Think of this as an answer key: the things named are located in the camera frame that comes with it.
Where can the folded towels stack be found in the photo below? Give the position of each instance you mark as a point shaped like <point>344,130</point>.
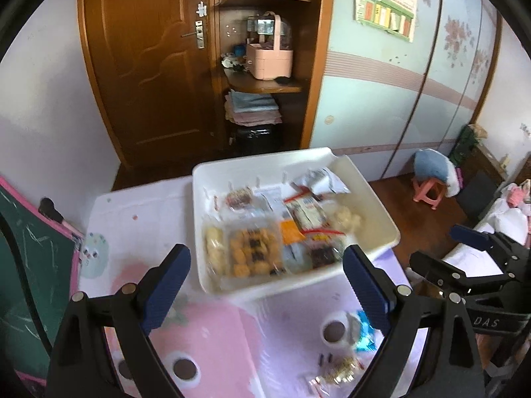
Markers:
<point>251,110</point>

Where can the pink basket with handle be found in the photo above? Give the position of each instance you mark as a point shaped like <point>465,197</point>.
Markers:
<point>269,52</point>

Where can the clear bag brown nut snack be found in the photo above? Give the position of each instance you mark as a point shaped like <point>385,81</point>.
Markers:
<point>253,249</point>

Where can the blue snack pack in bin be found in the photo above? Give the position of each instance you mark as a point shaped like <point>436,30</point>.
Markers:
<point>296,258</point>

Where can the pink cartoon tablecloth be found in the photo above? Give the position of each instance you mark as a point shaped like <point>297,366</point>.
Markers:
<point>218,347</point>

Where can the brown wooden door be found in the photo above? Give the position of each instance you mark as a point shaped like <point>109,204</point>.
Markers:
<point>152,87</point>

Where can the silver door handle lock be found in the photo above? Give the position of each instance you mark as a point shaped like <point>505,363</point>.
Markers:
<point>198,31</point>

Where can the pastel floral wardrobe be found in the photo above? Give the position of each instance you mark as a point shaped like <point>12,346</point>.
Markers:
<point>383,98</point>

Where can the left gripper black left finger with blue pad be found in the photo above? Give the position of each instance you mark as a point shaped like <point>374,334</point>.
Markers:
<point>81,364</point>

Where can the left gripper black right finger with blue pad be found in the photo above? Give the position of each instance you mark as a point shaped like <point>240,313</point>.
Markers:
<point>449,366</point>

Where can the green chalkboard pink frame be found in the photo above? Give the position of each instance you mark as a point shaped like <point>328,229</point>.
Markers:
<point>36,283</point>

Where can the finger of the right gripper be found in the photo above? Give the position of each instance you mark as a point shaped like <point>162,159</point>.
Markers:
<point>510,256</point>
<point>450,279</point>

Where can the wooden corner shelf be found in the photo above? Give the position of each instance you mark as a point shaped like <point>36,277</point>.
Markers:
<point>296,96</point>

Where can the pink plastic stool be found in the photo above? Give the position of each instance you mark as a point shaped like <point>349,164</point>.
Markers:
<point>430,191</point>

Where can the white plastic storage bin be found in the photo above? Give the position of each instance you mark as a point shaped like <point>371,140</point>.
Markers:
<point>358,215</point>

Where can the dark red snowflake snack packet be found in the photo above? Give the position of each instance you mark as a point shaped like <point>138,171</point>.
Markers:
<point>239,199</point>

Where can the white grey chip bag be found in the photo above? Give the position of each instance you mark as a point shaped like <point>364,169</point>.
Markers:
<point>320,182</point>

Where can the yellow biscuit pack in bin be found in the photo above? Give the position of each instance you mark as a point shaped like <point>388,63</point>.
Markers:
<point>216,251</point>

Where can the silver foil snack packs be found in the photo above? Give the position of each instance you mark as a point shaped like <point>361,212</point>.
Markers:
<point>335,376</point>

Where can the colourful wall poster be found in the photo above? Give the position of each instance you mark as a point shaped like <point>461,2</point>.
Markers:
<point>396,17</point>

